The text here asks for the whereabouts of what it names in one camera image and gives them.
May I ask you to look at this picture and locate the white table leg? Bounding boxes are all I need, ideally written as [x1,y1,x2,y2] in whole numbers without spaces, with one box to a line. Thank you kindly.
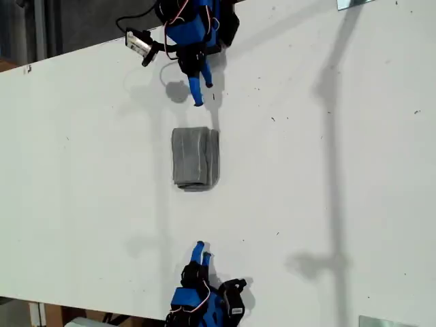
[28,302,47,327]

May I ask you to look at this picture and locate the grey metal pole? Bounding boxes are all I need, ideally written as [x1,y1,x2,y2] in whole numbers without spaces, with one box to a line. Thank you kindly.
[33,0,47,61]

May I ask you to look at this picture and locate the black camera cable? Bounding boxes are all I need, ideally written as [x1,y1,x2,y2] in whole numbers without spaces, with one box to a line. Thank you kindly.
[115,3,161,35]

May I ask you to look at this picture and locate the grey white-striped square towel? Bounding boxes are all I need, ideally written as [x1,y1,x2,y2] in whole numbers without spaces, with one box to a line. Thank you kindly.
[170,125,221,193]

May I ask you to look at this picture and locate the silver black camera box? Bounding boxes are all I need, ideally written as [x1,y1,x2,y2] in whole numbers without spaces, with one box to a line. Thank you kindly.
[125,27,153,55]

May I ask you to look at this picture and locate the white plastic container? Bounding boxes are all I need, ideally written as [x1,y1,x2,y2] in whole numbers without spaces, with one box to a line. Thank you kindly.
[63,316,107,327]

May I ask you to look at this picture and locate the black camera stalk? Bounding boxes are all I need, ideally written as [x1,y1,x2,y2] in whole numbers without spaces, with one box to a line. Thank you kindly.
[217,277,248,297]
[140,40,180,67]

